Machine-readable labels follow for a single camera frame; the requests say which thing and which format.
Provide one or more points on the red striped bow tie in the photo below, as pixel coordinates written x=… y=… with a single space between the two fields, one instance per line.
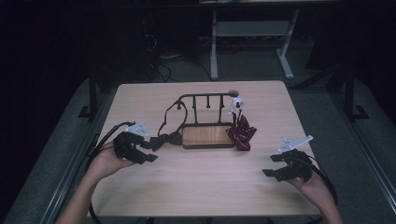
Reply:
x=241 y=133

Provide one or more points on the person's right hand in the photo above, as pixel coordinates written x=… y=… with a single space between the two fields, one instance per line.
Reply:
x=316 y=191

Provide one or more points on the grey metal desk frame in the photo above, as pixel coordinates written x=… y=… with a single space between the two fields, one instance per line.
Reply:
x=249 y=28

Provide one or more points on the black hook rack wooden tray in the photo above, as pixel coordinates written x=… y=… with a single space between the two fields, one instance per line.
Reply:
x=205 y=135

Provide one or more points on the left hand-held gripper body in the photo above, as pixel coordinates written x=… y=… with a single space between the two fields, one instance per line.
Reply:
x=127 y=147

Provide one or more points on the black metal stand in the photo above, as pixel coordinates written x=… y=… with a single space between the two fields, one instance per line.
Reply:
x=92 y=93
x=349 y=93

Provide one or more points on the small grey round pad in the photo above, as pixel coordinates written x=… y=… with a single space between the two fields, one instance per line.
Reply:
x=233 y=92

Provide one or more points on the metal floor rail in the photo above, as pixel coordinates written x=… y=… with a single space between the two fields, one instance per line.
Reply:
x=63 y=186
x=373 y=161

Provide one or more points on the person's left hand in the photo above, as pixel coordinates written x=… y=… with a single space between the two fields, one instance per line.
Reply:
x=106 y=161

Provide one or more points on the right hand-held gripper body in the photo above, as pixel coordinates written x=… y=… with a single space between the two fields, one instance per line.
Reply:
x=297 y=165

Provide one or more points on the dark brown bow tie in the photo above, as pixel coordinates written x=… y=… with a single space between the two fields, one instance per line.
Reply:
x=174 y=138

